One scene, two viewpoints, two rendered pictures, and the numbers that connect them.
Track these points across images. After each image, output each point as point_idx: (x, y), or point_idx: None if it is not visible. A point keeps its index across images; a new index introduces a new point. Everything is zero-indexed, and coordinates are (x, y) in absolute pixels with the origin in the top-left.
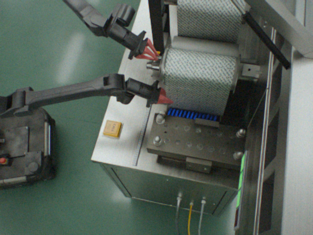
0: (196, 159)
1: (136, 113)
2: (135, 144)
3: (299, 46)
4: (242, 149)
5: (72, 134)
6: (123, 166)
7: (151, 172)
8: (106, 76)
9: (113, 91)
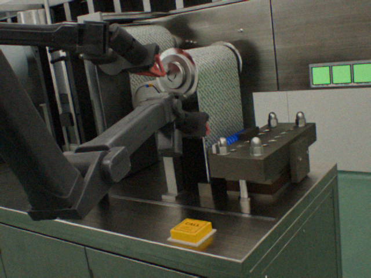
0: (295, 141)
1: (179, 215)
2: (236, 217)
3: None
4: (292, 124)
5: None
6: (273, 229)
7: (293, 211)
8: (146, 99)
9: (175, 99)
